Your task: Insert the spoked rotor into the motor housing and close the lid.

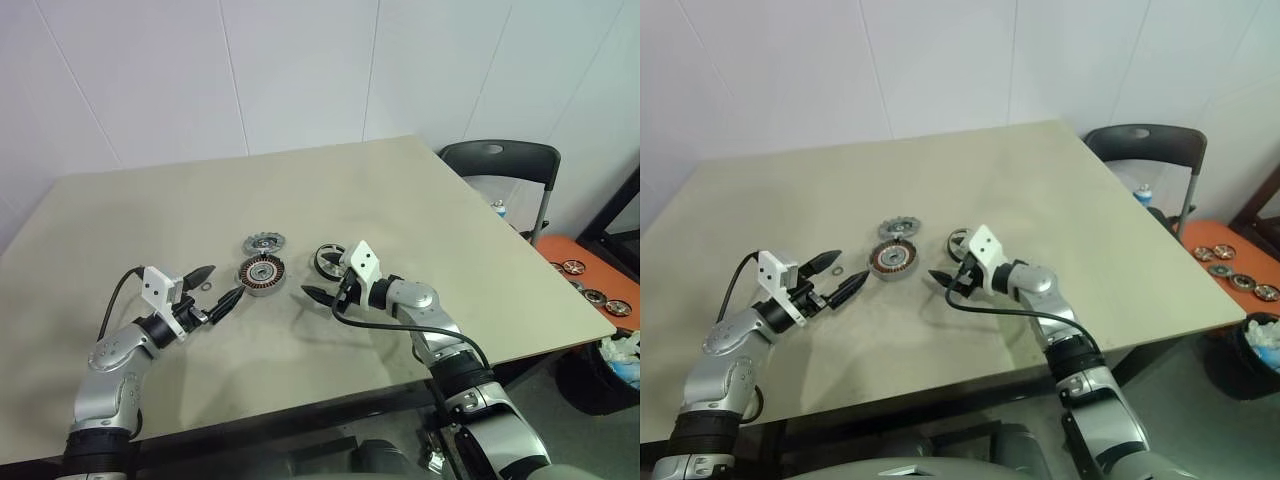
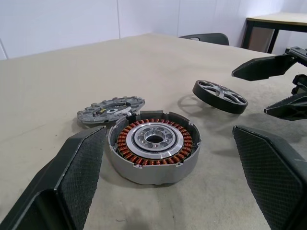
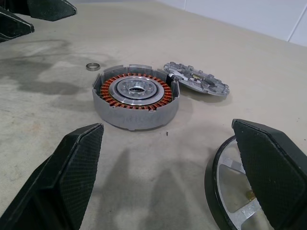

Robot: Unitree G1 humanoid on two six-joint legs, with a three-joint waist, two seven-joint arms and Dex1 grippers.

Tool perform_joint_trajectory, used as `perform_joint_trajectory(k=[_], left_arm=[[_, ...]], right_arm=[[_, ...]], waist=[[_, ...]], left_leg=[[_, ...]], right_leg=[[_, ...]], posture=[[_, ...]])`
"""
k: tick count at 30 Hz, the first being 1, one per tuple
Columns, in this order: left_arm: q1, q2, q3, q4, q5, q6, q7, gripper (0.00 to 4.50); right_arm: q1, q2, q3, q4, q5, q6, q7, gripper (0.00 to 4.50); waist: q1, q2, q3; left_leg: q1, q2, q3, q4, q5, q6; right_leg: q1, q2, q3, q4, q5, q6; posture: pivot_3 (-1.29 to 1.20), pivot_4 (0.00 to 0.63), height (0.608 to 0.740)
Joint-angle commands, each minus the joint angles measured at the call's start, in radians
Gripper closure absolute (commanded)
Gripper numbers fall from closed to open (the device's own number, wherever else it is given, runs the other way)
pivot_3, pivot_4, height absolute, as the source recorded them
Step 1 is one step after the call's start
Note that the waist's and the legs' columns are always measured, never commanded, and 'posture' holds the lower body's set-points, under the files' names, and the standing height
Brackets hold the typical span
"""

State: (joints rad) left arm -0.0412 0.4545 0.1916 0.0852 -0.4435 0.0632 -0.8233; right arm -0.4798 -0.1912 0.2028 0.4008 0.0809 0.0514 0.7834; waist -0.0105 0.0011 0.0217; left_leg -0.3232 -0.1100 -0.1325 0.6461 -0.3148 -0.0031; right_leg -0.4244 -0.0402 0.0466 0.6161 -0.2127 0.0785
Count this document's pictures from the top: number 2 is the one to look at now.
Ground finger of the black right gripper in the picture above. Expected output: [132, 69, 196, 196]
[263, 92, 307, 120]
[231, 54, 299, 82]

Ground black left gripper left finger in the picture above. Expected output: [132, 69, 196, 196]
[0, 126, 107, 230]

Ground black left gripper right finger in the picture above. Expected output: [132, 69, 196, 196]
[232, 124, 307, 230]

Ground black silver spoked rotor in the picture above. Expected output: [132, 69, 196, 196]
[192, 80, 248, 115]

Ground grey round motor cover plate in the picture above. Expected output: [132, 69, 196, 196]
[76, 95, 146, 129]

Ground black framed side table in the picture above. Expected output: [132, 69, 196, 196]
[241, 13, 307, 55]

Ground black folding chair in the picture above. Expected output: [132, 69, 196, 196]
[178, 33, 230, 46]

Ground grey stator housing copper coils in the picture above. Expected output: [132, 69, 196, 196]
[107, 109, 201, 186]

